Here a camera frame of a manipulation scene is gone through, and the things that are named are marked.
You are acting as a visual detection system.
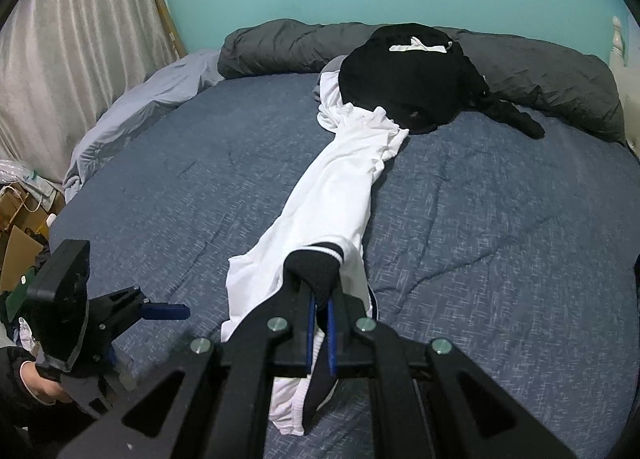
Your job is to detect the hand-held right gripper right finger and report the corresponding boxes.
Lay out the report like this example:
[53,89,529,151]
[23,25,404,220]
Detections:
[326,286,576,459]

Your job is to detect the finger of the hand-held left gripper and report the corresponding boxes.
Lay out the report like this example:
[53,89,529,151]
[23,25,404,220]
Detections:
[92,286,191,336]
[101,339,135,412]

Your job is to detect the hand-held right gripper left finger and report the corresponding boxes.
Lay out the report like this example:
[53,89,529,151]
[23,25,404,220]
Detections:
[57,264,317,459]

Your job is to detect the white shirt with black cuffs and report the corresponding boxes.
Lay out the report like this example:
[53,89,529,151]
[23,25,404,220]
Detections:
[220,106,412,437]

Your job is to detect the person's left forearm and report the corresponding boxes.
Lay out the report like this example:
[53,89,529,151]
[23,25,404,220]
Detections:
[0,346,36,440]

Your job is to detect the person's left hand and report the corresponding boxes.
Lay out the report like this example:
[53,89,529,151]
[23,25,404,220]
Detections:
[21,361,68,407]

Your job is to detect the cardboard box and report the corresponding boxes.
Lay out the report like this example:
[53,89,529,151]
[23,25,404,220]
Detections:
[0,224,48,292]
[0,182,66,240]

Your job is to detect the clear plastic bag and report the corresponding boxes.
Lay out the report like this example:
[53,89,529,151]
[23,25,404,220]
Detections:
[0,156,56,190]

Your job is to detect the blue speckled bedspread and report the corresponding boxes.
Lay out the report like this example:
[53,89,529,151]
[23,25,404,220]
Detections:
[47,72,640,459]

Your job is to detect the light blue sheet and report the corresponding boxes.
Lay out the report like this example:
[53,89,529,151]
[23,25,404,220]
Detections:
[62,49,222,202]

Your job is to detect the white garment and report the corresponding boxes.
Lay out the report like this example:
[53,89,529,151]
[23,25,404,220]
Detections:
[315,72,353,136]

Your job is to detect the beige curtain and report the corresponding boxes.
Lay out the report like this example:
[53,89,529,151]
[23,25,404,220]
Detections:
[0,0,190,185]

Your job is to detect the black garment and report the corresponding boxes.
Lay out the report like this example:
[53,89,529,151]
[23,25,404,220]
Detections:
[339,25,546,141]

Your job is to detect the grey garment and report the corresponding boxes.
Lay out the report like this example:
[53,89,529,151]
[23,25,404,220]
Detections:
[320,54,350,82]

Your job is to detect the dark grey duvet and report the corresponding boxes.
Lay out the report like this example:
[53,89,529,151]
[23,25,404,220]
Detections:
[217,19,627,142]

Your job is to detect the cream tufted headboard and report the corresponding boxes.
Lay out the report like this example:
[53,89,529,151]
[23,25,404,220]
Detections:
[610,16,640,160]

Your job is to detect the wooden frame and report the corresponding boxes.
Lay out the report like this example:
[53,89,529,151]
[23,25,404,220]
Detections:
[150,0,189,61]

